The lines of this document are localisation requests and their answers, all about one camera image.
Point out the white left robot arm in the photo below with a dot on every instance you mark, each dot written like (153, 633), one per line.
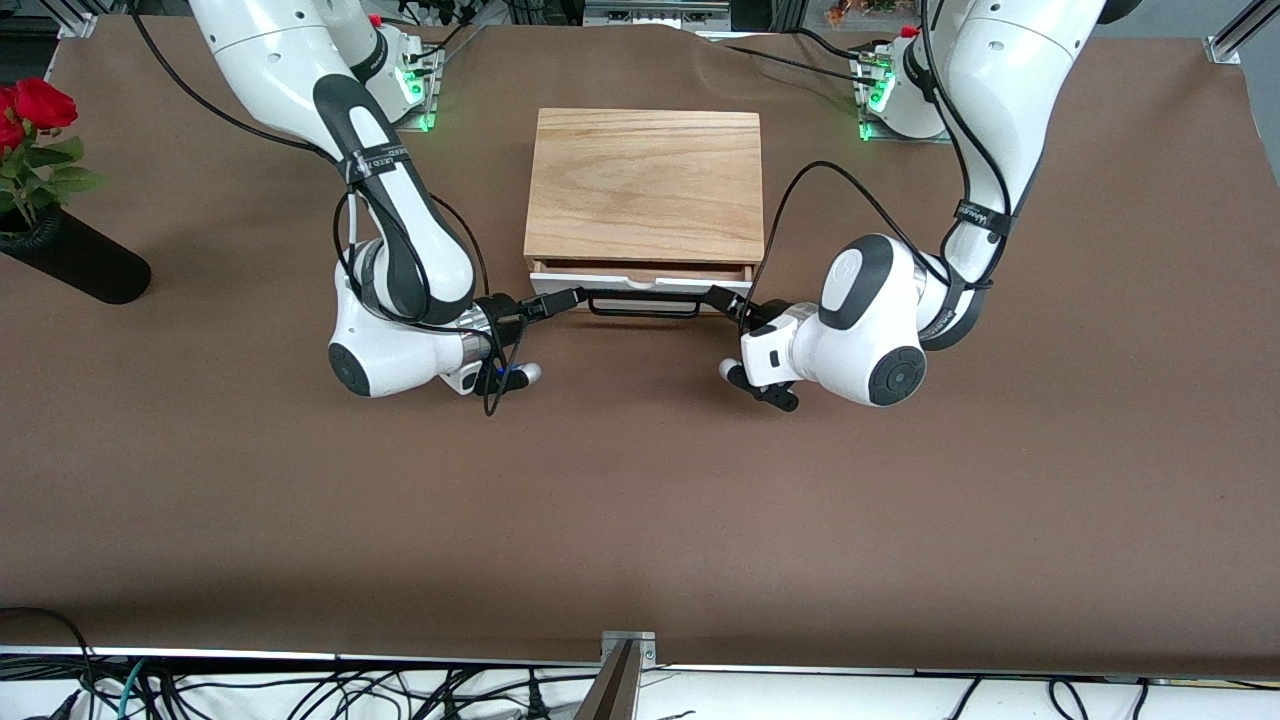
(880, 330)

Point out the red roses with green leaves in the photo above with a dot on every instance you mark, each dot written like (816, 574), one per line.
(40, 105)

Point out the grey metal device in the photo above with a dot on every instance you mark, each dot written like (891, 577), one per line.
(655, 12)

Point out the orange colourful object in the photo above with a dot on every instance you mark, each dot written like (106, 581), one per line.
(860, 12)

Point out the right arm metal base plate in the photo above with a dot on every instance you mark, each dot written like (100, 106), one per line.
(432, 100)

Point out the brown table cover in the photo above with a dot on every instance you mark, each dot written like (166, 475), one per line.
(640, 480)

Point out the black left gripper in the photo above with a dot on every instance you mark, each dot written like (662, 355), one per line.
(752, 313)

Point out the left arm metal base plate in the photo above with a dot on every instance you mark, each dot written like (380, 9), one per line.
(860, 100)

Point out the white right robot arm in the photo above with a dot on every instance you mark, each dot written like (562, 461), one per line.
(390, 345)

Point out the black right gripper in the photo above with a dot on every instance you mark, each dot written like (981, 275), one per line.
(512, 309)

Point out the grey metal bracket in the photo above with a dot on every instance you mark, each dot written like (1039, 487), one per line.
(628, 640)

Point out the aluminium frame profile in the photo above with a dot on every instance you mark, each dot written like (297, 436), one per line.
(1240, 35)

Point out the light wooden drawer cabinet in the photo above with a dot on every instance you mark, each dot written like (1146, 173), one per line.
(645, 180)

